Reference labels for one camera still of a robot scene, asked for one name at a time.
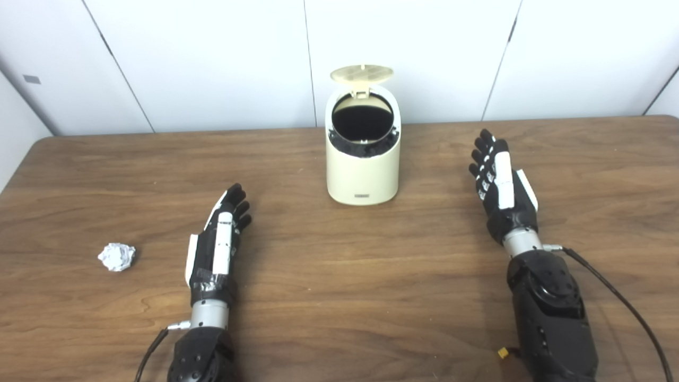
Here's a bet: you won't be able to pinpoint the cream round bin lid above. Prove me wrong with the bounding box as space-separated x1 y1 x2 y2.
330 64 395 99

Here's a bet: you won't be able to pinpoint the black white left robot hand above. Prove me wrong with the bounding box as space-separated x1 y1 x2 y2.
184 183 253 306

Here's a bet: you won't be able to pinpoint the white paper ball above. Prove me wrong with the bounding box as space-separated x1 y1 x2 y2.
98 242 136 272

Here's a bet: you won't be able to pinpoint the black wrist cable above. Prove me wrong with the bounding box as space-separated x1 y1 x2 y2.
541 243 674 382
134 319 191 382

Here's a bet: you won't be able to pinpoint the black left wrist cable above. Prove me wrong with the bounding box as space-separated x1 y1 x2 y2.
134 319 191 382

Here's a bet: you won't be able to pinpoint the cream-colored bin body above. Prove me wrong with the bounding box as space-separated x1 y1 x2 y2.
325 84 402 206

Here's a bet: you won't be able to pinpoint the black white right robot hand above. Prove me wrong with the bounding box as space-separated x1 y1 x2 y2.
468 128 539 246

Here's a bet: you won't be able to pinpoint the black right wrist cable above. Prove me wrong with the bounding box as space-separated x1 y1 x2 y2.
541 243 674 382

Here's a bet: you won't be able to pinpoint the black bin liner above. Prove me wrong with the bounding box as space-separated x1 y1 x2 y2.
327 94 400 159

